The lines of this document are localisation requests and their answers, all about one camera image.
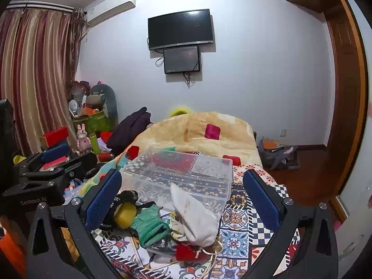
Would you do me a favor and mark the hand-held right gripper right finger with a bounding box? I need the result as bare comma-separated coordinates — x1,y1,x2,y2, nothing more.
241,169,339,279

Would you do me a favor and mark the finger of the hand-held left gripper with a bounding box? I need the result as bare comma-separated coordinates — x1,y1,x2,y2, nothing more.
23,152,98,185
13,144,71,175

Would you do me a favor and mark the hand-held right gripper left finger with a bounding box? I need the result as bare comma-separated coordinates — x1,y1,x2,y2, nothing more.
26,169,123,279

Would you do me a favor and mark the green knitted cloth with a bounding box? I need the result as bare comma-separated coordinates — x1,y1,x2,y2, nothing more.
131,204,171,248

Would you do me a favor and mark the white drawstring bag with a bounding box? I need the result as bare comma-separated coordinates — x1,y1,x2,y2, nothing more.
170,183,224,274

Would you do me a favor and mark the clear plastic storage box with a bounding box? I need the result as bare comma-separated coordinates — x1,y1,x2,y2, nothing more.
120,147,233,210

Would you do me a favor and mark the red box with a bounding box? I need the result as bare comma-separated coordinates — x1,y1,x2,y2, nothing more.
40,127,70,147

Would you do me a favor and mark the green bottle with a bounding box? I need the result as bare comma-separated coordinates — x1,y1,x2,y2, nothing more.
89,133,101,154

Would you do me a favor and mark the pink rabbit toy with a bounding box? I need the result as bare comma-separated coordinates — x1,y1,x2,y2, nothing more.
76,124,92,153

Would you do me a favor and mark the black sock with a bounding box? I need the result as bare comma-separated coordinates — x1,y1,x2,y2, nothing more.
100,190,157,230

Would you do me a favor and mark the green paper bag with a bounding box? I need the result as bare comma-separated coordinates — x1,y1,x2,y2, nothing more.
73,112,113,136

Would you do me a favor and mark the grey backpack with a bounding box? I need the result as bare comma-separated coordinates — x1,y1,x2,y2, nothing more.
257,137,300,171

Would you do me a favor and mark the orange bag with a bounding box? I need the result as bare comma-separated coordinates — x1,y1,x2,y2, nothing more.
0,218,27,278

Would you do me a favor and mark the dark purple clothing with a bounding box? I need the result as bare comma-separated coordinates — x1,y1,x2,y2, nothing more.
106,107,153,157

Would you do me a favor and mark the grey plush toy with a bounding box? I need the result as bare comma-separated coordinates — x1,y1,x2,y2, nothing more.
86,84,118,126

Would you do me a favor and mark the clear plastic wrapper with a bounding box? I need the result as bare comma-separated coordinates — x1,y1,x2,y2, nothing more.
146,238,178,257

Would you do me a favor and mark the red striped curtain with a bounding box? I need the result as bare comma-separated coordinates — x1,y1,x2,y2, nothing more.
0,4,85,158

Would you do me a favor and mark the floral cloth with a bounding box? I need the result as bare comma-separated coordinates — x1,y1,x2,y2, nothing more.
169,212,190,241

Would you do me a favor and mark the red cloth pouch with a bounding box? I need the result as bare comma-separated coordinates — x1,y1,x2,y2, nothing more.
175,243,204,262

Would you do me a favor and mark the yellow quilt with red patches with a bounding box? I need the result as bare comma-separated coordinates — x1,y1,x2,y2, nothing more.
115,111,264,175

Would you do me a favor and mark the yellow-green round item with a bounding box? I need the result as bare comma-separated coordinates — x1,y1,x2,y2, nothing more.
169,107,192,117

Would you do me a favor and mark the white air conditioner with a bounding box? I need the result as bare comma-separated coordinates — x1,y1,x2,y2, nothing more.
84,0,136,25

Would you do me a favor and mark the black monitor cable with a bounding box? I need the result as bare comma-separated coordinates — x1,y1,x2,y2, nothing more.
183,72,196,89

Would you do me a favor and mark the wooden door frame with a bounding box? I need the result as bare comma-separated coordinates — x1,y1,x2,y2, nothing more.
322,0,370,224

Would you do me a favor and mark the small wall monitor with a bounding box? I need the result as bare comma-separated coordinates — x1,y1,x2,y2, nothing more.
163,46,201,74

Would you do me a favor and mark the large wall television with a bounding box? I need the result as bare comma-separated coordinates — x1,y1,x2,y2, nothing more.
148,9,215,51

